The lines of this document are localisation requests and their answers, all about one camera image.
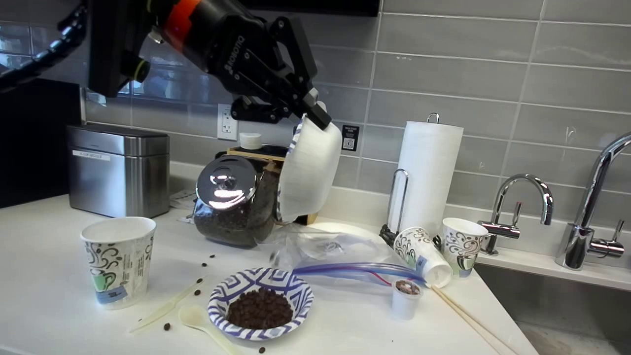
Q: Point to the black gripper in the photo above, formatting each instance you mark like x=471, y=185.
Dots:
x=222, y=44

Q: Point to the blue patterned paper plate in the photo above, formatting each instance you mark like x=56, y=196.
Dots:
x=222, y=301
x=308, y=167

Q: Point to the white bottle cap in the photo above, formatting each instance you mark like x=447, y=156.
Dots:
x=250, y=141

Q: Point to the wooden box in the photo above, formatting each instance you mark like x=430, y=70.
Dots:
x=256, y=154

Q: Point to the black code sign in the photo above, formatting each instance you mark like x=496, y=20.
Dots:
x=350, y=137

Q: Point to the chrome jar lid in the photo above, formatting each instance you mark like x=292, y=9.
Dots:
x=226, y=182

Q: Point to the glass jar of coffee beans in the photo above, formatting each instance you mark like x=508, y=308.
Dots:
x=236, y=222

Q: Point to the metal paper towel holder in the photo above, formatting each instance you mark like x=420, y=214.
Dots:
x=398, y=197

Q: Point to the paper towel roll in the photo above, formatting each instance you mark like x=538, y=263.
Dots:
x=429, y=177

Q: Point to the clear plastic zip bag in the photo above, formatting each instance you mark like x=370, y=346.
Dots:
x=340, y=256

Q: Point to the stainless steel canister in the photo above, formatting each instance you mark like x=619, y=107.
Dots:
x=118, y=172

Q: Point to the patterned paper cup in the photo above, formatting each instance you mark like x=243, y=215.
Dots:
x=462, y=246
x=424, y=256
x=118, y=261

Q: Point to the heap of coffee beans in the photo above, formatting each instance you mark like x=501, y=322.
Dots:
x=260, y=309

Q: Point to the cream plastic spoon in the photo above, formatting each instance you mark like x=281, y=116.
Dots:
x=197, y=318

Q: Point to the white coffee pod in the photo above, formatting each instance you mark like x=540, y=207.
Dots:
x=405, y=301

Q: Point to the cream plastic knife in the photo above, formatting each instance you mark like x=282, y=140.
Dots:
x=162, y=308

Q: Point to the black appliance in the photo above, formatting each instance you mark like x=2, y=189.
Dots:
x=34, y=143

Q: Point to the small chrome tap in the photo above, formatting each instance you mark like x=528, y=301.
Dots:
x=508, y=228

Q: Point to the wooden chopstick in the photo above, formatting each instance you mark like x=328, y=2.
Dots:
x=485, y=329
x=468, y=325

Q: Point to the large chrome tap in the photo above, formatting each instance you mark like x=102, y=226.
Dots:
x=577, y=236

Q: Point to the steel sink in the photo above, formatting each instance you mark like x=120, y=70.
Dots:
x=557, y=315

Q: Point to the white wall socket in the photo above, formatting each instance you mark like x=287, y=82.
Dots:
x=227, y=122

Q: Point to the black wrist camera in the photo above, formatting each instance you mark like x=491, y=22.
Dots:
x=111, y=44

